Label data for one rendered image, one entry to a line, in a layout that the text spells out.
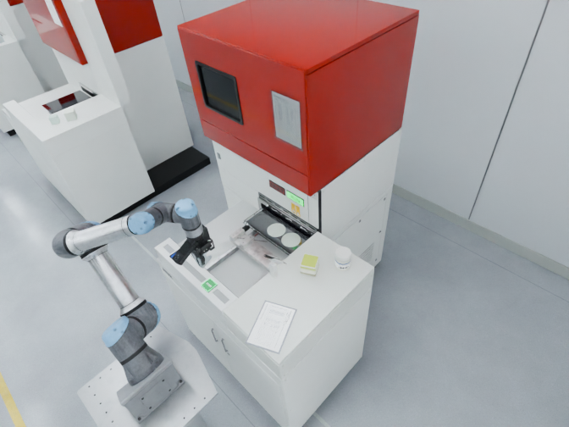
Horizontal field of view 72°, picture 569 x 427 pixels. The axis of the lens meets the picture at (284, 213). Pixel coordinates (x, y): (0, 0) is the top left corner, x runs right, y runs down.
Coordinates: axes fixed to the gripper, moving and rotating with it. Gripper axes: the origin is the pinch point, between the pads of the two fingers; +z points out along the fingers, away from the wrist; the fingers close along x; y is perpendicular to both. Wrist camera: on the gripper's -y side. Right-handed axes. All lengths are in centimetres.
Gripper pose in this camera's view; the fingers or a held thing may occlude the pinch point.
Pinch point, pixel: (201, 266)
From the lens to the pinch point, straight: 173.1
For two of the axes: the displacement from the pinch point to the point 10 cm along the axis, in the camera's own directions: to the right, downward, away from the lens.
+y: 7.0, -5.3, 4.8
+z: 0.7, 7.2, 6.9
